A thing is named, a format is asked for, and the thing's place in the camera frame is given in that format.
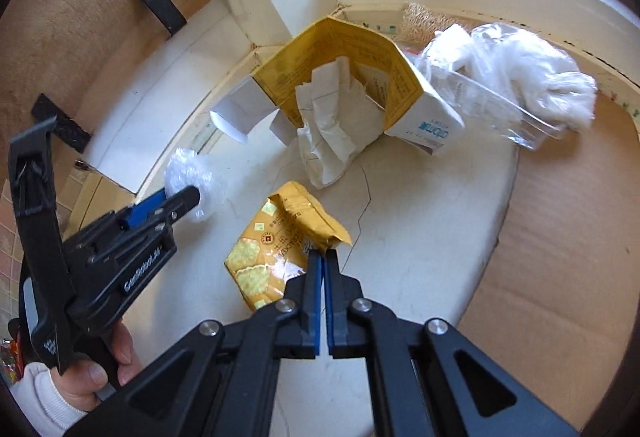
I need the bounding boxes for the black metal wall rack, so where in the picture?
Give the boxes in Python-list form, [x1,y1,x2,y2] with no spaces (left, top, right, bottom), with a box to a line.
[31,0,187,154]

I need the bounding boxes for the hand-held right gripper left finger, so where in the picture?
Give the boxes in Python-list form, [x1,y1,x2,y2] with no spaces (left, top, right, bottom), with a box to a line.
[65,249,329,437]

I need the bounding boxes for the person's left forearm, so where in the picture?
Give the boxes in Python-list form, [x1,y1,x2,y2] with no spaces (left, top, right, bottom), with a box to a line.
[9,361,88,433]

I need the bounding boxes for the person's left hand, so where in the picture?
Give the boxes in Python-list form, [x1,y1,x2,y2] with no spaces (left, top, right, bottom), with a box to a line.
[52,319,147,414]

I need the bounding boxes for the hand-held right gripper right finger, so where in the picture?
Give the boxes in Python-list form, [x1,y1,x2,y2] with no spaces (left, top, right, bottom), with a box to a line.
[326,249,581,437]

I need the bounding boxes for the tan loofah sponge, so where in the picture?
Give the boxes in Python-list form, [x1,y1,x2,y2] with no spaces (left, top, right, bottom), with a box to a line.
[401,2,443,42]

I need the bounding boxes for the wooden cutting board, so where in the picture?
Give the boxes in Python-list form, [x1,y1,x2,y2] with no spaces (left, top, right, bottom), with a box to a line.
[0,0,217,152]

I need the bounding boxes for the clear plastic bag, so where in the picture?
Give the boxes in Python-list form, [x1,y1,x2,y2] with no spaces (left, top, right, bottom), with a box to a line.
[164,148,215,224]

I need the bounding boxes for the yellow cracker packet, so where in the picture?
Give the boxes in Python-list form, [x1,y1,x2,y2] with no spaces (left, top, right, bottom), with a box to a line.
[223,181,353,313]

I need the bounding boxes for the brown cardboard sheet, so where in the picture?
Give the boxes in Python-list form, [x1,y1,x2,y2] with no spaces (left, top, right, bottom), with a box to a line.
[457,89,640,432]

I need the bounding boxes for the crumpled white tissue paper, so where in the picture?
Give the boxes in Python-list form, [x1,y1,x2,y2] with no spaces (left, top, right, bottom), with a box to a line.
[295,56,388,190]

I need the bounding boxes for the yellow cardboard box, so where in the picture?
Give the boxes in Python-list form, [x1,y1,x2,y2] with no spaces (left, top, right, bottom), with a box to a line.
[210,16,463,156]

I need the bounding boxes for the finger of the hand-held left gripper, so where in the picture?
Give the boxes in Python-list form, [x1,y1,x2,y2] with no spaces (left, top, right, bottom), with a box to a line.
[65,186,202,263]
[122,189,171,224]

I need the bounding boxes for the clear package with white cloth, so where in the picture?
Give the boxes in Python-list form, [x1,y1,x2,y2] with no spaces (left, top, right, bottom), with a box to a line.
[407,22,598,150]

